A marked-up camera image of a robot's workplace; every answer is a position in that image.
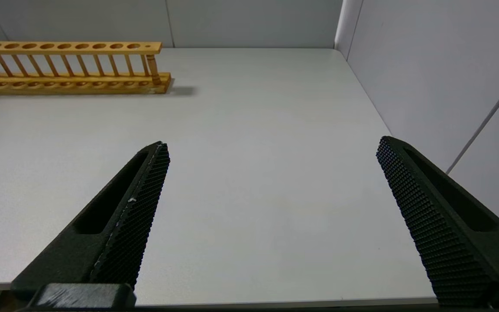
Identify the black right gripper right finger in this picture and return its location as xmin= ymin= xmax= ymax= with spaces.
xmin=376 ymin=136 xmax=499 ymax=306

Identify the wooden test tube rack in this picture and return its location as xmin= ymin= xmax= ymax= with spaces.
xmin=0 ymin=41 xmax=172 ymax=95

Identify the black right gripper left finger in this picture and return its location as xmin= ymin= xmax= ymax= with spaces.
xmin=10 ymin=141 xmax=171 ymax=306

